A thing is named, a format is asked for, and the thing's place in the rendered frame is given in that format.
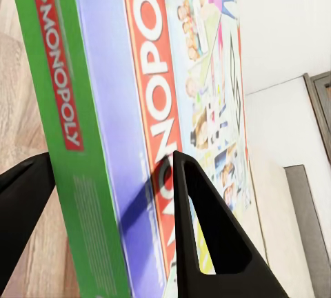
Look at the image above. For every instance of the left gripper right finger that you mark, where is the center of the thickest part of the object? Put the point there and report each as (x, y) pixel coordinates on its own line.
(239, 269)

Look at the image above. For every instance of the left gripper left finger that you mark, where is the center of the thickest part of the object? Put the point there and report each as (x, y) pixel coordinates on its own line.
(24, 192)

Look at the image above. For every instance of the board game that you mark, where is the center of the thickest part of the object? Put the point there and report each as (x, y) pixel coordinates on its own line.
(121, 85)

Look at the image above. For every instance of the bed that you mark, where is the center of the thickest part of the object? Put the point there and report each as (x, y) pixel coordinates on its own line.
(284, 225)

